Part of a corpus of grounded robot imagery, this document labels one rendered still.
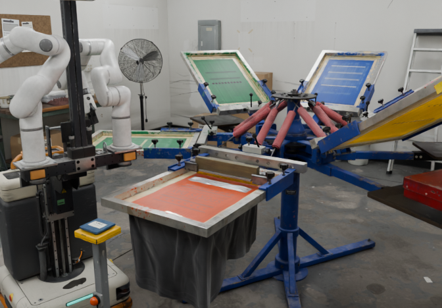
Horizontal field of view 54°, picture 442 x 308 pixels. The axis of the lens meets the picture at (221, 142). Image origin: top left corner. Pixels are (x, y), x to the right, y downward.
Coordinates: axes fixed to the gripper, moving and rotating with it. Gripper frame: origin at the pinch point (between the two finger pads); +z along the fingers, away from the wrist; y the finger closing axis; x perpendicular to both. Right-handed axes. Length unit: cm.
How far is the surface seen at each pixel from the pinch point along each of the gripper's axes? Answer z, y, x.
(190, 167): 41, -33, -32
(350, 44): -3, 147, -410
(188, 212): 53, -75, -3
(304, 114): 36, -45, -113
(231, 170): 47, -56, -42
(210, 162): 41, -45, -38
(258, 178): 54, -70, -47
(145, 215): 47, -72, 15
